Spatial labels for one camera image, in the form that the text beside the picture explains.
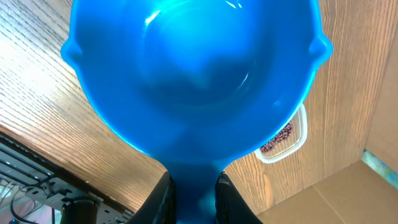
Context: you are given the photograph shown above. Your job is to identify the blue plastic measuring scoop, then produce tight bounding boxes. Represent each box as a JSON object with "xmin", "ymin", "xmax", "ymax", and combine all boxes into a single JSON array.
[{"xmin": 61, "ymin": 0, "xmax": 333, "ymax": 223}]

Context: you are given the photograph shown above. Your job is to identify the red adzuki beans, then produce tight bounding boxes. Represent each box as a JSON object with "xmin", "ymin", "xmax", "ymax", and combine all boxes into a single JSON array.
[{"xmin": 260, "ymin": 122, "xmax": 293, "ymax": 152}]

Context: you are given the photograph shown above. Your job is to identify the clear plastic food container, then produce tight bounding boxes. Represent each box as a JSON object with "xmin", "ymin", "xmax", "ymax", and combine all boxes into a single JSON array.
[{"xmin": 254, "ymin": 104, "xmax": 308, "ymax": 164}]

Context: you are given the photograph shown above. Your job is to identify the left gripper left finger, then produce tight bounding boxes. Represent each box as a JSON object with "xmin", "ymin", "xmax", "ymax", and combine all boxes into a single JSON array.
[{"xmin": 126, "ymin": 172, "xmax": 175, "ymax": 224}]

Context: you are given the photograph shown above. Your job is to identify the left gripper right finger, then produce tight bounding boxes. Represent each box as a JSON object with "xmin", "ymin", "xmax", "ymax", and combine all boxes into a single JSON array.
[{"xmin": 215, "ymin": 172, "xmax": 262, "ymax": 224}]

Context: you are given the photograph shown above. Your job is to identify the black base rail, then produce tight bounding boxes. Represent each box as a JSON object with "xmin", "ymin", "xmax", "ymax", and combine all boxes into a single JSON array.
[{"xmin": 1, "ymin": 133, "xmax": 134, "ymax": 224}]

